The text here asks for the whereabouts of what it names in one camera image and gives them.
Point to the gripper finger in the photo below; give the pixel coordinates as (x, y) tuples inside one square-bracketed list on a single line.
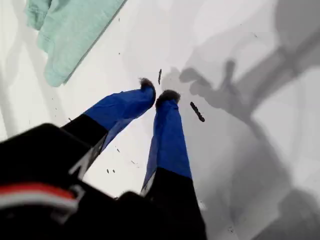
[(125, 105), (170, 150)]

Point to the pale green T-shirt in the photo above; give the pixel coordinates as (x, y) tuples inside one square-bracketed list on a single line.
[(75, 30)]

